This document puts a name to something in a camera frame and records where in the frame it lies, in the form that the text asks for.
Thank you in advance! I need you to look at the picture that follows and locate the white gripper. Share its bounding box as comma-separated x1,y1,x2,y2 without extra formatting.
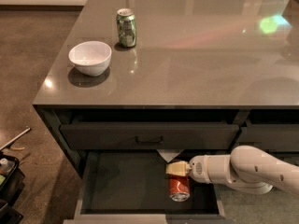
166,155,211,184

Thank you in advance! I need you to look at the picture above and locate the red coke can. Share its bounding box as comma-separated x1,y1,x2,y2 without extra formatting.
169,175,190,202

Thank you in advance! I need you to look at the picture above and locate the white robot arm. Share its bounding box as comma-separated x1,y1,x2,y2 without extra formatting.
166,146,299,197

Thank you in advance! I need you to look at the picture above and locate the open middle drawer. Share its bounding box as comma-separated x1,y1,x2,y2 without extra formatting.
64,151,235,224

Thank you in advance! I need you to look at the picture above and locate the right top drawer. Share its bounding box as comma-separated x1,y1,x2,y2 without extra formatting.
235,123,299,152

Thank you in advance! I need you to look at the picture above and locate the green soda can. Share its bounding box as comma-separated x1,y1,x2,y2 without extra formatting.
116,8,136,48

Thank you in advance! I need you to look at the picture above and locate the white paper piece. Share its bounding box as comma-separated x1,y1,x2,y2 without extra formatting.
157,149,182,163

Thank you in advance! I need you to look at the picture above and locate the white ceramic bowl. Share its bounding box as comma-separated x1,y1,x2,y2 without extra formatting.
68,41,112,77

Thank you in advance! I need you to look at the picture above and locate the black bin with items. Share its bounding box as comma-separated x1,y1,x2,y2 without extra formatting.
0,152,26,224

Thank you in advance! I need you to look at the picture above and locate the metal rod on floor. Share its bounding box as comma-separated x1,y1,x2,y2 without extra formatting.
0,127,31,151

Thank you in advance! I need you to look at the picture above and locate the top drawer with handle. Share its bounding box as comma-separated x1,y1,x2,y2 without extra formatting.
60,122,239,150

